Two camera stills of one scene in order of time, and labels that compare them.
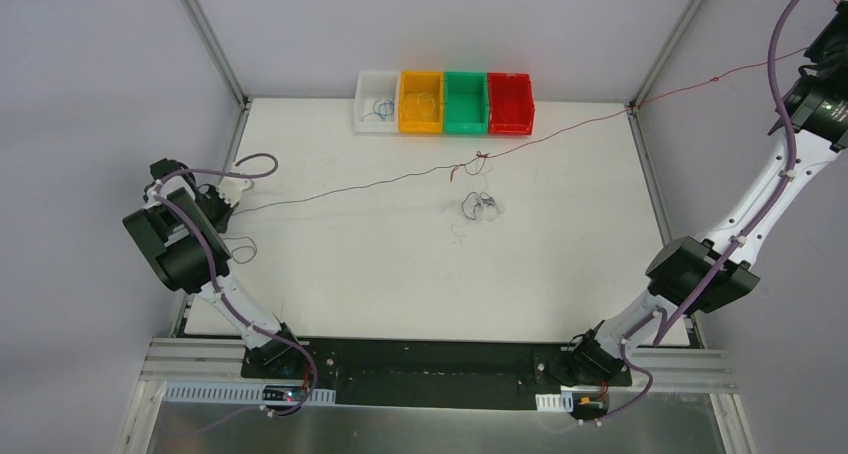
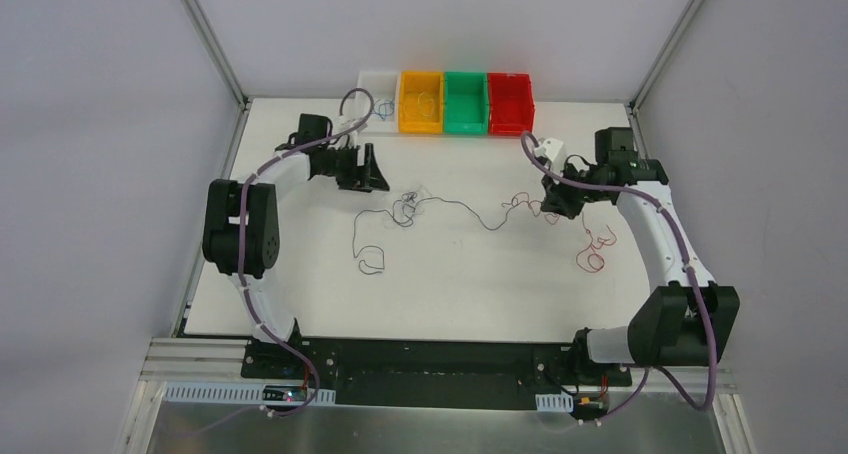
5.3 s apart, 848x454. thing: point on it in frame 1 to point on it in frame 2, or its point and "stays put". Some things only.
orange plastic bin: x=421 y=102 stays put
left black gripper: x=216 y=199 to x=357 y=168
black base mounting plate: x=426 y=371 stays put
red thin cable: x=508 y=149 to x=591 y=239
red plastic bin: x=511 y=103 stays put
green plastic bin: x=466 y=103 stays put
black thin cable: x=247 y=240 to x=415 y=218
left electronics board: x=288 y=393 stays put
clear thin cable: x=419 y=106 stays put
